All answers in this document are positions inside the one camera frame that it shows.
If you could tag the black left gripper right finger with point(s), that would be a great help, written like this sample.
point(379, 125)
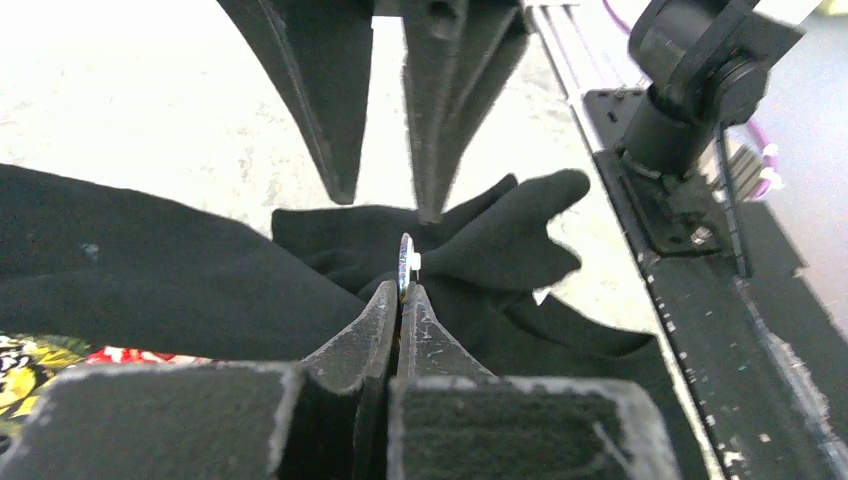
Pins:
point(451, 418)

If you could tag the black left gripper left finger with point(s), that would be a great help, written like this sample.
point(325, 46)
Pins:
point(227, 420)

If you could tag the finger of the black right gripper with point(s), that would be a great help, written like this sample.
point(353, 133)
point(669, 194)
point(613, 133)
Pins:
point(459, 56)
point(318, 56)

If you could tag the black floral print t-shirt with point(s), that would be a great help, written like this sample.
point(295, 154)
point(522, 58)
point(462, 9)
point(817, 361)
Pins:
point(99, 268)

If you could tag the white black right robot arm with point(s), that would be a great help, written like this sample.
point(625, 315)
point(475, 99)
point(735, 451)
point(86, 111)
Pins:
point(683, 46)

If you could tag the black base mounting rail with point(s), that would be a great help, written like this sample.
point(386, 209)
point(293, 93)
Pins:
point(761, 359)

